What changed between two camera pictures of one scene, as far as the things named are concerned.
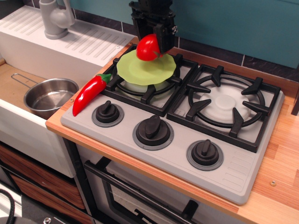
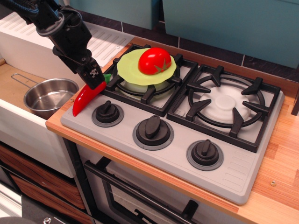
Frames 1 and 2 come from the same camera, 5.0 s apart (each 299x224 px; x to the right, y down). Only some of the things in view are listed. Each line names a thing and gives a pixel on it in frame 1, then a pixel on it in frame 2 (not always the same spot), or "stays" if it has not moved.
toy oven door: x=120 y=195 stays
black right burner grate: x=224 y=107 stays
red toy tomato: x=147 y=47 → x=154 y=60
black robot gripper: x=148 y=14 → x=71 y=37
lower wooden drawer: x=52 y=200 stays
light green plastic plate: x=143 y=73 stays
